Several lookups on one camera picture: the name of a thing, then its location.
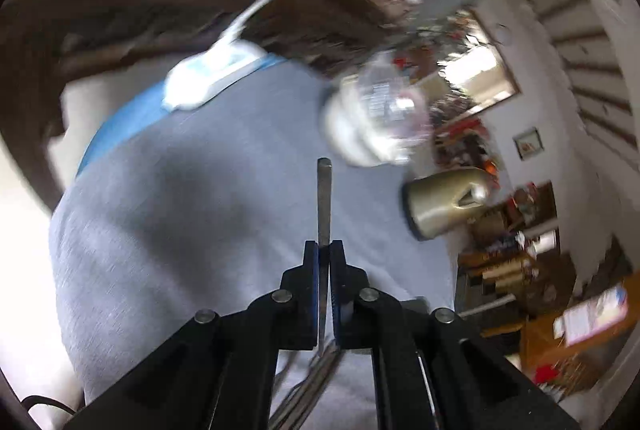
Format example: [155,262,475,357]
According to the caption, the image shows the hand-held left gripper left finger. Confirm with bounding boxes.
[62,240,323,430]

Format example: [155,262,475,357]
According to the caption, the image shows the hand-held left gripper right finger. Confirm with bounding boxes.
[330,239,581,430]

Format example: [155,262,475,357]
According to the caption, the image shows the metal chopstick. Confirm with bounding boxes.
[270,350,336,430]
[290,347,346,430]
[315,158,333,352]

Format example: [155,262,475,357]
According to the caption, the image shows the gold electric kettle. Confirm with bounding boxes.
[402,167,491,242]

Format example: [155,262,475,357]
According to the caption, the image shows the grey tablecloth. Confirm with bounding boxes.
[49,60,457,430]

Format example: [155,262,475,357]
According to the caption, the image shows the clear plastic bag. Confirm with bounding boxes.
[340,52,434,162]

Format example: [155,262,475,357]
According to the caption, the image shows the orange wooden cabinet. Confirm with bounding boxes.
[519,287,632,393]

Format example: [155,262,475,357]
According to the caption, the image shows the pink printed paper sheet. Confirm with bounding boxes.
[554,286,629,347]

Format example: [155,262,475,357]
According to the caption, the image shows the blue table underlay cloth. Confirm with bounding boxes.
[77,55,287,176]

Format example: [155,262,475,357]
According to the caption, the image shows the dark carved wooden bench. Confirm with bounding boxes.
[0,0,403,211]

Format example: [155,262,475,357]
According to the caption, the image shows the staircase with railing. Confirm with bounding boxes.
[520,0,640,156]

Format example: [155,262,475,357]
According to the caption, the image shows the small framed wall picture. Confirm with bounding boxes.
[513,127,544,161]

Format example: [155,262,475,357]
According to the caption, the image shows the black cable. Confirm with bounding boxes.
[22,394,77,417]

